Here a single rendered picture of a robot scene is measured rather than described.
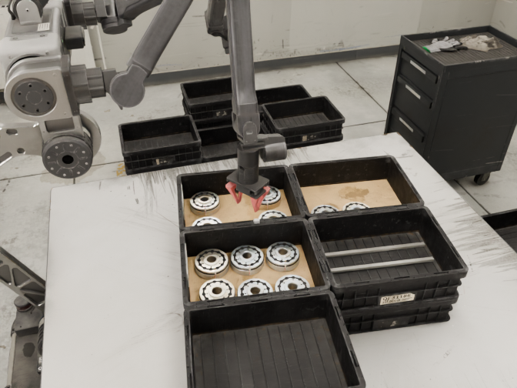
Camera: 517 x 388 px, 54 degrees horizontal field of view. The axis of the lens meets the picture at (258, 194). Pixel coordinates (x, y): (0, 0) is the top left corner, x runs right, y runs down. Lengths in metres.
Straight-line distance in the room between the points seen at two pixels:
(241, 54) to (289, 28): 3.48
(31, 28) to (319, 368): 1.11
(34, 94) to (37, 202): 2.23
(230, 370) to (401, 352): 0.52
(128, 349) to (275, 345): 0.45
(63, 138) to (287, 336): 0.84
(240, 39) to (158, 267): 0.87
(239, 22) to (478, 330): 1.14
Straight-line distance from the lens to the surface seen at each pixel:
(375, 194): 1.90
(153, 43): 1.23
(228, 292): 1.47
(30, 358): 2.27
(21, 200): 3.48
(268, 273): 1.56
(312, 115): 3.07
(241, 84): 1.27
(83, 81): 1.22
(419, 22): 5.34
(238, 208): 1.79
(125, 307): 1.70
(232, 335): 1.42
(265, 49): 4.74
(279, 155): 1.33
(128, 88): 1.21
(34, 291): 2.16
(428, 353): 1.62
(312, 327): 1.44
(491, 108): 3.18
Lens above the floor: 1.97
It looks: 38 degrees down
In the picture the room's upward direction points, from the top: straight up
